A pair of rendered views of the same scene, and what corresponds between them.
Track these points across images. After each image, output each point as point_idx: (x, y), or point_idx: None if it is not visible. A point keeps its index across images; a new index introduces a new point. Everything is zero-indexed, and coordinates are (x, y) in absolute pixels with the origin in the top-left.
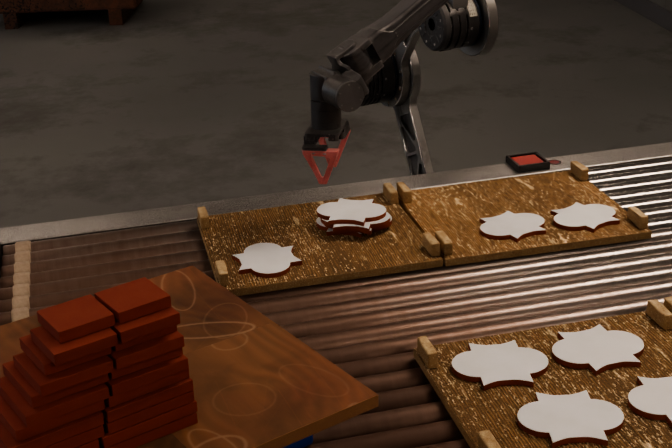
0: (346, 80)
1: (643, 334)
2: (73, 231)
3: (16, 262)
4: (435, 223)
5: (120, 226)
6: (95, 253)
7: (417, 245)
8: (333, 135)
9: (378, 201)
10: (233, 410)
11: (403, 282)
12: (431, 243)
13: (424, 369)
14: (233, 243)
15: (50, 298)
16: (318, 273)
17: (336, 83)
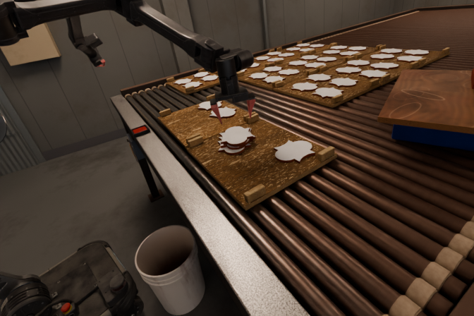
0: (244, 49)
1: (288, 86)
2: (298, 311)
3: (411, 314)
4: (223, 127)
5: (266, 268)
6: (332, 251)
7: (249, 125)
8: (245, 87)
9: (199, 147)
10: (453, 76)
11: (278, 123)
12: (257, 114)
13: (341, 101)
14: (278, 171)
15: (423, 235)
16: (293, 135)
17: (245, 52)
